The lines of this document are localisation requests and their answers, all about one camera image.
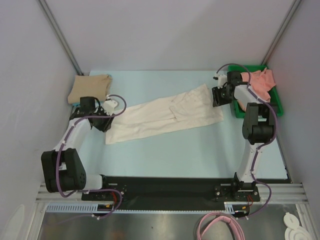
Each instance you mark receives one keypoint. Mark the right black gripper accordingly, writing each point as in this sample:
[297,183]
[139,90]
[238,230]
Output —
[219,95]

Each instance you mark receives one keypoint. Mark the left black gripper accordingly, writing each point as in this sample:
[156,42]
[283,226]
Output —
[106,125]

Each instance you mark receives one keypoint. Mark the cream white t shirt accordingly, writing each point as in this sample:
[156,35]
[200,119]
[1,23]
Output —
[187,110]

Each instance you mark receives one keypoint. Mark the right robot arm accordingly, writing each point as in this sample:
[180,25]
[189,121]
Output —
[259,127]

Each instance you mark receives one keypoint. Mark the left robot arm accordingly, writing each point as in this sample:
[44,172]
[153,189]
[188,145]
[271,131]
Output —
[62,167]

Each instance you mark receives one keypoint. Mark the folded tan t shirt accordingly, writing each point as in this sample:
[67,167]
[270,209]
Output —
[88,86]

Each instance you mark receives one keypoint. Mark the pink t shirt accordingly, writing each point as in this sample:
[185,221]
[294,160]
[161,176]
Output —
[262,81]

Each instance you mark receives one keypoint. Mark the green plastic bin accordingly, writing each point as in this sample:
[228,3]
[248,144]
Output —
[275,99]

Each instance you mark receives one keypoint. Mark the white round plastic parts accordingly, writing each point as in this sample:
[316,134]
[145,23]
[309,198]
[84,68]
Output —
[293,229]

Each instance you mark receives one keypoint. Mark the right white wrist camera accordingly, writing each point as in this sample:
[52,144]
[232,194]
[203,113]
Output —
[221,80]

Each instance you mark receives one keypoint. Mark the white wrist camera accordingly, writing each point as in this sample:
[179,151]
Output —
[109,106]
[221,80]

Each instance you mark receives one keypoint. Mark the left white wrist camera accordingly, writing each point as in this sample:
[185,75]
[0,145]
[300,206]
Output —
[109,106]

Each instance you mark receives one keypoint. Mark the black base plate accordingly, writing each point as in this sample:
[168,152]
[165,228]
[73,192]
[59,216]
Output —
[178,194]

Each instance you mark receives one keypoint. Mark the right aluminium corner post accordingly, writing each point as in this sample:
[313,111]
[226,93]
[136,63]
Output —
[294,7]

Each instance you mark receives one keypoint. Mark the aluminium corner post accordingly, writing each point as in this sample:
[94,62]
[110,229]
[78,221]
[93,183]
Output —
[294,7]
[47,12]

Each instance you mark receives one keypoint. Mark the slotted cable duct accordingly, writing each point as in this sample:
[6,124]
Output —
[79,208]

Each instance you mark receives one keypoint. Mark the aluminium frame rail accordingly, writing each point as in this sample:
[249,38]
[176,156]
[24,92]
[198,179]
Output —
[281,193]

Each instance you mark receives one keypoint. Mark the left aluminium corner post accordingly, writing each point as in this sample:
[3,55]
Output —
[47,12]

